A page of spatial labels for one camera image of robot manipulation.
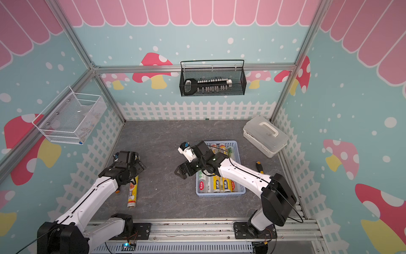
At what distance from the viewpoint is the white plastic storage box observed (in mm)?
970

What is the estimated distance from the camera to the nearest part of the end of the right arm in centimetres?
58

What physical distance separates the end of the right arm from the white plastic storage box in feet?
1.53
